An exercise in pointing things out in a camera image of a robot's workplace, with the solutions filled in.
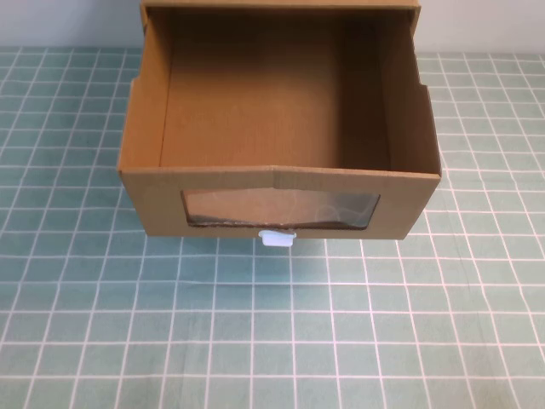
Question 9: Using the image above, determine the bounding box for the tan wooden drawer cabinet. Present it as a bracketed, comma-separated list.
[117, 3, 443, 244]

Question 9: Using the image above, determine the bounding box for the green cutting mat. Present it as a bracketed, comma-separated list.
[0, 45, 545, 409]

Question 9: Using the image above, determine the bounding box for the white plastic drawer handle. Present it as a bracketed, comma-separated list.
[259, 229, 298, 249]

